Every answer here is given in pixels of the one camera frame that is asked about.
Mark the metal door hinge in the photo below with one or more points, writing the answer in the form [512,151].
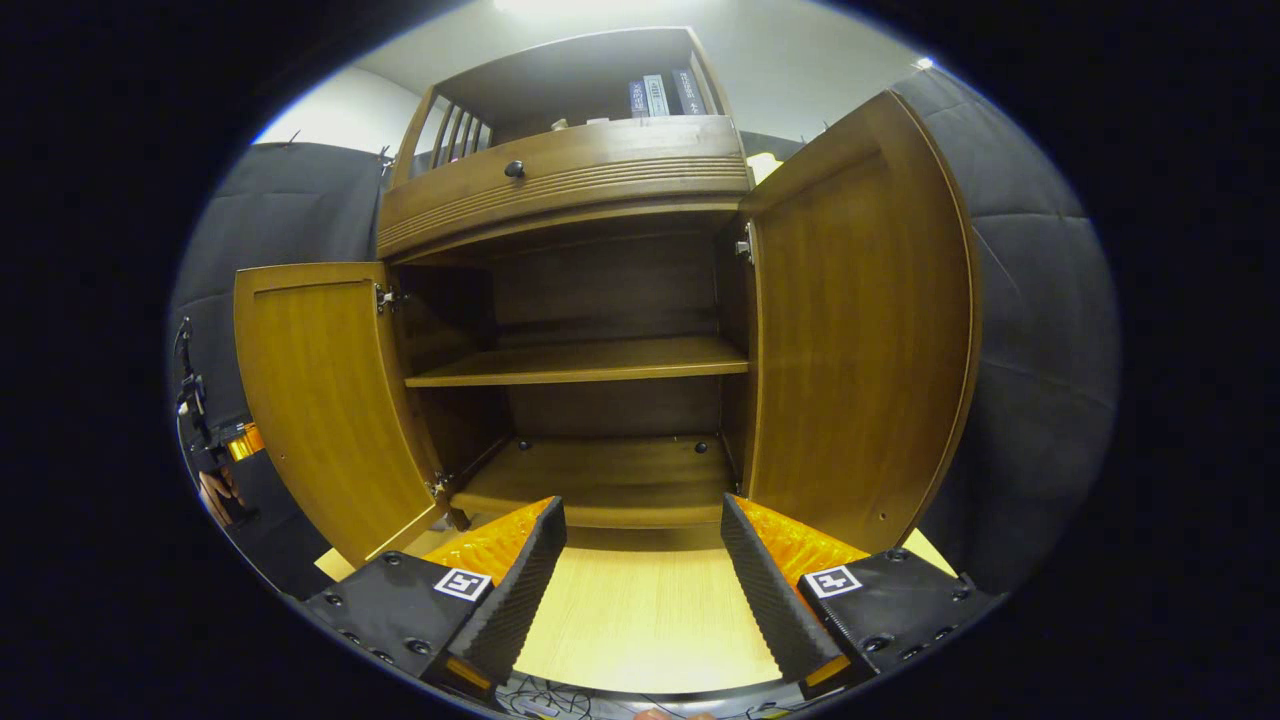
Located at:
[746,243]
[441,486]
[386,297]

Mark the wooden drawer with black knob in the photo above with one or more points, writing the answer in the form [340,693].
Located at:
[620,165]

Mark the wooden double-door shoe cabinet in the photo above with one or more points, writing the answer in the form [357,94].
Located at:
[600,290]

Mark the large ceiling light panel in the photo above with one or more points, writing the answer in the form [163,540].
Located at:
[560,5]

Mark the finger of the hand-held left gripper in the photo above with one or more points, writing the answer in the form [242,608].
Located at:
[246,441]

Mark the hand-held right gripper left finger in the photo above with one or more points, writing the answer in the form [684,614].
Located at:
[515,590]

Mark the black backdrop cloth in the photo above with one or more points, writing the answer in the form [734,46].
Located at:
[1040,350]

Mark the wooden cabinet shelf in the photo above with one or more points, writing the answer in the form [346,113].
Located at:
[590,362]

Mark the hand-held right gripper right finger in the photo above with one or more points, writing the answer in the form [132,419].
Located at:
[775,600]

